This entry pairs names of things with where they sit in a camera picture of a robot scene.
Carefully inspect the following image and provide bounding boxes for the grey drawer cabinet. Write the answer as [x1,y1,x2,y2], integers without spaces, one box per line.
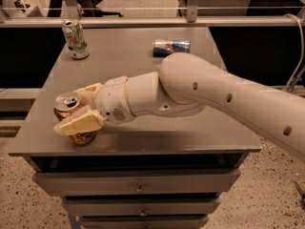
[8,27,262,229]

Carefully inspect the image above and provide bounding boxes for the white cable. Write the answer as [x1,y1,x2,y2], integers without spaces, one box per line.
[282,12,305,94]

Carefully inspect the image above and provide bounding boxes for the white green 7up can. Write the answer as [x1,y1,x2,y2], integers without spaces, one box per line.
[62,20,89,59]

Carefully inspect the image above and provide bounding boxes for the grey drawer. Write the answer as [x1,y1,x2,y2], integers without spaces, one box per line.
[32,169,240,197]
[82,216,208,229]
[63,198,220,217]

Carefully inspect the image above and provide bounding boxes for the grey middle drawer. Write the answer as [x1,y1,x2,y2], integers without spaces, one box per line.
[63,198,220,217]

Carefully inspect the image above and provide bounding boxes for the orange soda can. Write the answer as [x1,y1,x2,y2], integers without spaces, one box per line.
[53,92,96,146]

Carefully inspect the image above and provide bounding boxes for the metal railing frame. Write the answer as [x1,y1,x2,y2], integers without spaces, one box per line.
[1,0,305,20]

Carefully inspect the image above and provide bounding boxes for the grey bottom drawer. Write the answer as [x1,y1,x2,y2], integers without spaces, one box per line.
[82,216,208,229]

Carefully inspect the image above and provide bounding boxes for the blue silver energy drink can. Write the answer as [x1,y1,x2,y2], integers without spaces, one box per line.
[152,39,191,57]

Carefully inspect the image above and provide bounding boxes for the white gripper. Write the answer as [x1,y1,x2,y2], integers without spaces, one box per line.
[53,76,135,136]

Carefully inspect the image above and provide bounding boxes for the grey top drawer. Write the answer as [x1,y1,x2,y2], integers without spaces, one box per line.
[32,169,240,197]

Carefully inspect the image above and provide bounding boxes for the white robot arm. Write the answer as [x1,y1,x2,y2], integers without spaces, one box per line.
[54,52,305,159]

